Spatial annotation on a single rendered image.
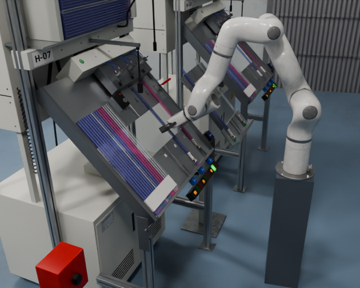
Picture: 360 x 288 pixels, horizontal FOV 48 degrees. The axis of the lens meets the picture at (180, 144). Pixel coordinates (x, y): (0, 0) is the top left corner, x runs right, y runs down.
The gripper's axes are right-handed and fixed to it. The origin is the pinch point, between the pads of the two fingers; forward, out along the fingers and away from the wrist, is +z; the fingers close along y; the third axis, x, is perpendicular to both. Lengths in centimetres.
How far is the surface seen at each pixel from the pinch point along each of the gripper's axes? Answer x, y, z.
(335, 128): 115, -240, -6
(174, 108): -3.8, -18.9, 2.3
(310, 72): 71, -347, 16
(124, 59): -39.0, -2.9, 1.4
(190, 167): 22.9, 5.5, -2.8
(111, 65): -38.6, 12.1, -1.0
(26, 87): -47, 53, 9
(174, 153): 12.5, 8.2, -1.1
